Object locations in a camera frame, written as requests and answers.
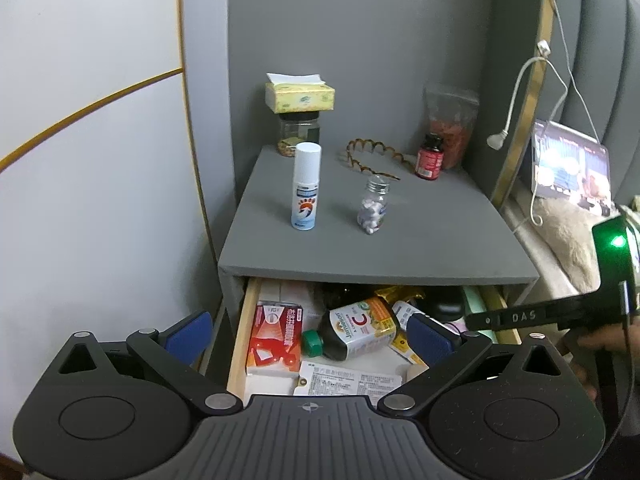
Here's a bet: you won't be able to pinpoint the wooden top drawer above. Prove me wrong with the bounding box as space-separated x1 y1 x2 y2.
227 278 506 401

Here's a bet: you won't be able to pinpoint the person's right hand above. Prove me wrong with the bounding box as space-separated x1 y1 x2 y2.
564 324 629 403

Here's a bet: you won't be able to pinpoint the yellow sachet packets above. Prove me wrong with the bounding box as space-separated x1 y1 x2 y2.
390 330 425 366

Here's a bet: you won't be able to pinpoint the cream fluffy blanket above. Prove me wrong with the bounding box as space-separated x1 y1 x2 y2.
503 191 604 304

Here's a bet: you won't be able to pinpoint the gold foil packet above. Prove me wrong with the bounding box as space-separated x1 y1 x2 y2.
374 285 424 311

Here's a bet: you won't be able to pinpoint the green flat box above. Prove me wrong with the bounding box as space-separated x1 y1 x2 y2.
462 285 499 315

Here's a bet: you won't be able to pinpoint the red and white medicine box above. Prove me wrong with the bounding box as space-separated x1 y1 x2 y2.
245 301 304 377

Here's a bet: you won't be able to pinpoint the vitamin C bottle green cap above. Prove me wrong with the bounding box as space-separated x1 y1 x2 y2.
302 297 397 362

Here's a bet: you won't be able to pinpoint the tablet with lit screen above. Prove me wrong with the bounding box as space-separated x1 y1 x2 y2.
532 120 613 217

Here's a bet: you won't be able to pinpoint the grey bedside nightstand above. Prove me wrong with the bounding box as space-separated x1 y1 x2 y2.
218 146 538 323

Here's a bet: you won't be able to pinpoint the small clear pill bottle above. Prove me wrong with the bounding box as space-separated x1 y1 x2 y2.
357 174 390 235

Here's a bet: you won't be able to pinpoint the red supplement bottle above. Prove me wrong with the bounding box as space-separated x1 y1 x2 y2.
414 132 444 180

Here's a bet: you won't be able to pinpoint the brown wavy headband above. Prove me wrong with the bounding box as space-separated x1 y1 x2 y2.
345 138 414 181

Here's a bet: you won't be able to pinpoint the clear bag of red snacks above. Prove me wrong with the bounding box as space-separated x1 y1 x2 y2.
424 84 480 170

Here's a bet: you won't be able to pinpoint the white spray bottle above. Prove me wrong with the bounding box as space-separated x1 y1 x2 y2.
291 142 322 231

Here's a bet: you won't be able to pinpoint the clear glass jar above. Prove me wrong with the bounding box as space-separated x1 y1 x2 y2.
277 112 320 157

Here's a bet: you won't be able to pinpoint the yellow tissue box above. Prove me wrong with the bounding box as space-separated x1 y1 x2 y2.
265 73 335 114

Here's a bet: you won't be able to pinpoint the white charging cable with plug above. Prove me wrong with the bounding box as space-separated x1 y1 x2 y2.
486 0 601 228

